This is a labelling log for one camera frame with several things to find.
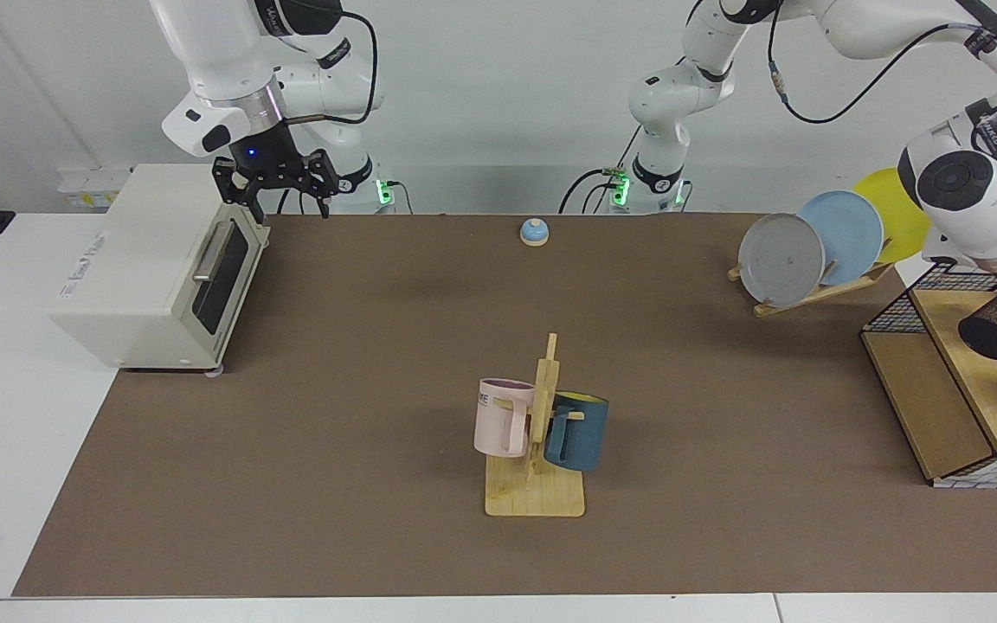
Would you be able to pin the pale toaster oven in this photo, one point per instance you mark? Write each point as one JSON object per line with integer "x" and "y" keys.
{"x": 144, "y": 260}

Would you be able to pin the yellow plate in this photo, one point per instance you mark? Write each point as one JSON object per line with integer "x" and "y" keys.
{"x": 892, "y": 203}

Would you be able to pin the light blue plate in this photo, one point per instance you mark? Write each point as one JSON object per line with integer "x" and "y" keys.
{"x": 849, "y": 229}

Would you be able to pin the small blue round bell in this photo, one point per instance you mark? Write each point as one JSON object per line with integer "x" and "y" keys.
{"x": 534, "y": 230}

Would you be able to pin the wooden plate rack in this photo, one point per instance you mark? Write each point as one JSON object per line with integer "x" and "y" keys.
{"x": 810, "y": 296}

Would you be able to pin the brown table cloth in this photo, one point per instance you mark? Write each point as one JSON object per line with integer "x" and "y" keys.
{"x": 377, "y": 450}

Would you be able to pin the grey plate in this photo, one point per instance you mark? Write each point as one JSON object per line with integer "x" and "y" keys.
{"x": 780, "y": 260}

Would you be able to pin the pink cup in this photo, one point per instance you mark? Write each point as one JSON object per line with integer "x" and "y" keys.
{"x": 494, "y": 424}

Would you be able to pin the dark teal cup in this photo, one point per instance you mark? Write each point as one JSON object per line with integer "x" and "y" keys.
{"x": 581, "y": 437}

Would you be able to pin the wooden cup stand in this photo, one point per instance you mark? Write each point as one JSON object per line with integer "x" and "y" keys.
{"x": 533, "y": 497}

